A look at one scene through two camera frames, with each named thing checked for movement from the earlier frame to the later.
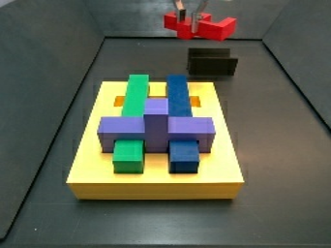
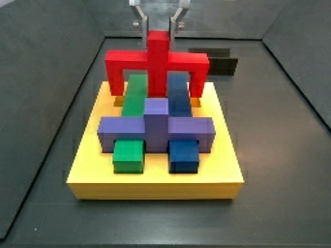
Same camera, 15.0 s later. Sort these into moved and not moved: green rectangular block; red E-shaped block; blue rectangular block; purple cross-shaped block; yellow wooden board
Moved: red E-shaped block
Not moved: yellow wooden board; purple cross-shaped block; green rectangular block; blue rectangular block
